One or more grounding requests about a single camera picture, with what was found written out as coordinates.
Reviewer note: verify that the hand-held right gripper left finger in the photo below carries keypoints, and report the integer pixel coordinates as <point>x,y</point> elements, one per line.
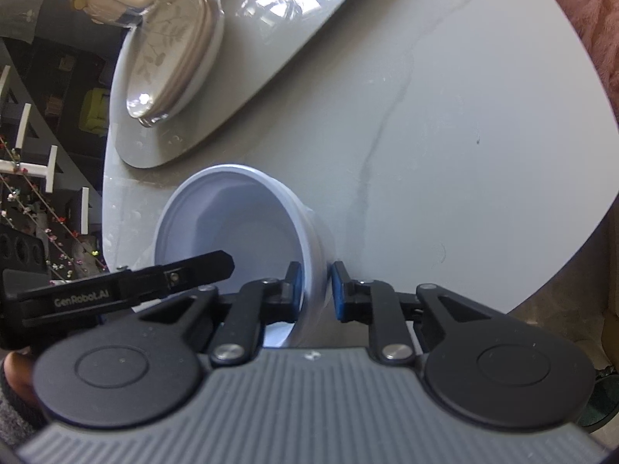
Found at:
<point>296,287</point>

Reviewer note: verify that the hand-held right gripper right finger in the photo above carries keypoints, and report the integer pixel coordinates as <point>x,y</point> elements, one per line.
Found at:
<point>338,295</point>

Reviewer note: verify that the dark shelf with white bars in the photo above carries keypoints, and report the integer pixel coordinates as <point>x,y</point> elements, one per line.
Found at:
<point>43,130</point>

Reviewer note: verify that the small floral plate brown rim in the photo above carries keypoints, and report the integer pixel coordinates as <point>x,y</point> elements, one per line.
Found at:
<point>167,53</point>

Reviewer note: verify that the yellow-green box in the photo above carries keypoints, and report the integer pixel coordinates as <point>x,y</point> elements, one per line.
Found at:
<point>96,110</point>

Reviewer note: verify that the large floral bowl brown rim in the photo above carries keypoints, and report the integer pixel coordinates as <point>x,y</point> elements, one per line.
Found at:
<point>203,63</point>

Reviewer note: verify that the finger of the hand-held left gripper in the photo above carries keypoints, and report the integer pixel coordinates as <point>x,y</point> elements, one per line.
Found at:
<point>145,283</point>

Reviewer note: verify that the dark green round stool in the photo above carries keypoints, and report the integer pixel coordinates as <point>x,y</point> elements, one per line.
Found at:
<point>602,401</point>

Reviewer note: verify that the person's left forearm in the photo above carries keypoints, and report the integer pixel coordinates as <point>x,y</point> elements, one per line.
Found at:
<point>19,396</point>

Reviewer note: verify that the pink blanket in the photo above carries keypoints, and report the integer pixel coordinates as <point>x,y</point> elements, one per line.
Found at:
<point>580,14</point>

